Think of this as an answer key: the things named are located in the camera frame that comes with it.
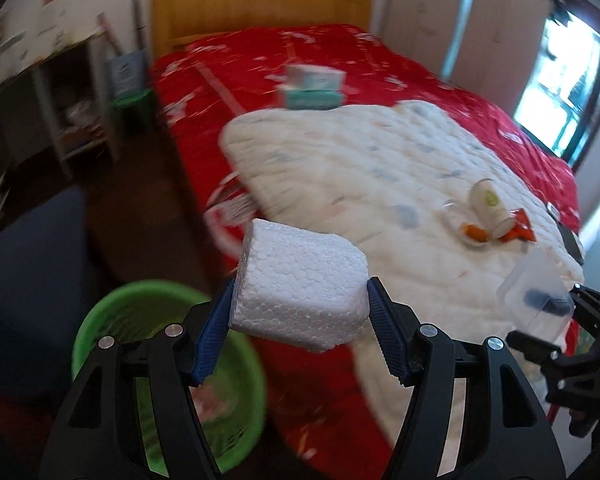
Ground green plastic basket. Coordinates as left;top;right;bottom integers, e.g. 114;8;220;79
71;280;267;476

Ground wooden bed headboard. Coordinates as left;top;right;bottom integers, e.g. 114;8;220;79
152;0;374;59

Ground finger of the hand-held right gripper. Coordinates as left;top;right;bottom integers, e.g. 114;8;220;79
507;329;572;367
524;285;600;343

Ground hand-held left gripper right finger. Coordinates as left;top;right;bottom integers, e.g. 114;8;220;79
366;276;566;480

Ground green plastic stool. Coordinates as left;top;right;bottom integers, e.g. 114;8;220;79
108;90;156;134

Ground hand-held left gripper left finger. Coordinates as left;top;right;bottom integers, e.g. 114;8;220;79
39;277;238;480

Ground white foam block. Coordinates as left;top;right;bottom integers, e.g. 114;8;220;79
228;219;370;354

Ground white wardrobe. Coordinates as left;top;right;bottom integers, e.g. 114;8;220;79
379;0;555;107

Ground dark framed window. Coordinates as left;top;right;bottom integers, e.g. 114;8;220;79
511;5;600;167

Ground clear plastic box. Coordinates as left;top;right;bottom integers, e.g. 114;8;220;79
496;247;577;337

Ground red handled stick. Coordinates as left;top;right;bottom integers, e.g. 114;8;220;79
97;14;127;57

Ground dark blue chair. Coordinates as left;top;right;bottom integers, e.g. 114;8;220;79
0;185;112;403

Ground white tissue pack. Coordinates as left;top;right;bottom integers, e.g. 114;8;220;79
284;64;346;93

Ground white paper cup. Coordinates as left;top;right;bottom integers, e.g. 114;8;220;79
470;179;517;239

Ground white quilted mat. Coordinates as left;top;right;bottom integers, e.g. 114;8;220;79
219;100;584;463

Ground black smartphone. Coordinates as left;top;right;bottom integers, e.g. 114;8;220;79
556;222;585;264

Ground dark long stick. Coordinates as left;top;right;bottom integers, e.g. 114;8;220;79
131;0;149;54

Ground red foil wrapper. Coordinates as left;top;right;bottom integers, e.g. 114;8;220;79
500;207;536;244

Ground red bed with wooden headboard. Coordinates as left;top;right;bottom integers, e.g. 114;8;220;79
149;24;582;477

